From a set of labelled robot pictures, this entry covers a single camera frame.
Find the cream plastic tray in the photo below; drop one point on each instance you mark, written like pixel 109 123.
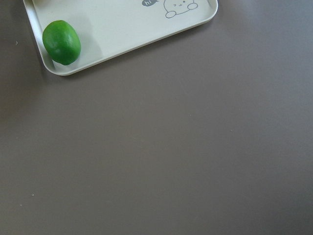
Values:
pixel 109 28

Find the green lime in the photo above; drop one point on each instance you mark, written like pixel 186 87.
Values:
pixel 61 42

